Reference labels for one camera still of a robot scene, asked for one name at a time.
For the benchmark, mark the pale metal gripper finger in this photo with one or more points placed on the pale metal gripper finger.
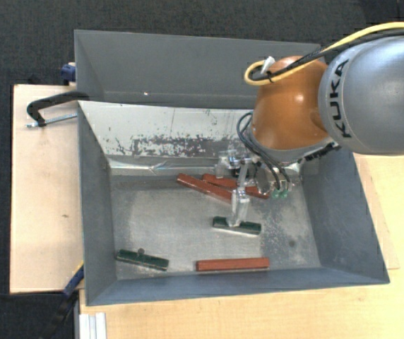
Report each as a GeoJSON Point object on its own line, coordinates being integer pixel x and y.
{"type": "Point", "coordinates": [221, 168]}
{"type": "Point", "coordinates": [239, 208]}

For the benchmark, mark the red-brown flat block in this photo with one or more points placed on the red-brown flat block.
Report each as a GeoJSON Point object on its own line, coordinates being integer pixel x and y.
{"type": "Point", "coordinates": [202, 186]}
{"type": "Point", "coordinates": [232, 264]}
{"type": "Point", "coordinates": [223, 182]}

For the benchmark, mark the dark green flat block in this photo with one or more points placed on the dark green flat block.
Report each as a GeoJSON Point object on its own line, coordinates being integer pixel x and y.
{"type": "Point", "coordinates": [142, 259]}
{"type": "Point", "coordinates": [253, 227]}

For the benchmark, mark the grey metal bin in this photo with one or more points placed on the grey metal bin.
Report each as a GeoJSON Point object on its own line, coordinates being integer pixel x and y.
{"type": "Point", "coordinates": [173, 221]}

